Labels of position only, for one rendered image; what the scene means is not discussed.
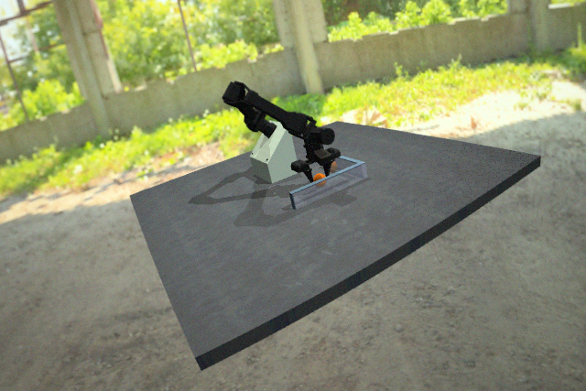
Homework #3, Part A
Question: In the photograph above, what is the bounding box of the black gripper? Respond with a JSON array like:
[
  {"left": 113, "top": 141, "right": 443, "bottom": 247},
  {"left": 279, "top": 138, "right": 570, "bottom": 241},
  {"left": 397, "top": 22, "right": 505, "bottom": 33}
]
[{"left": 291, "top": 143, "right": 341, "bottom": 183}]

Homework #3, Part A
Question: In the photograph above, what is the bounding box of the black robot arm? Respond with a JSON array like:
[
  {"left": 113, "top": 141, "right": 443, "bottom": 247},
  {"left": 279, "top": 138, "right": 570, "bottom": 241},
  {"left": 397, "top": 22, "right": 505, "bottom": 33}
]
[{"left": 222, "top": 81, "right": 335, "bottom": 166}]

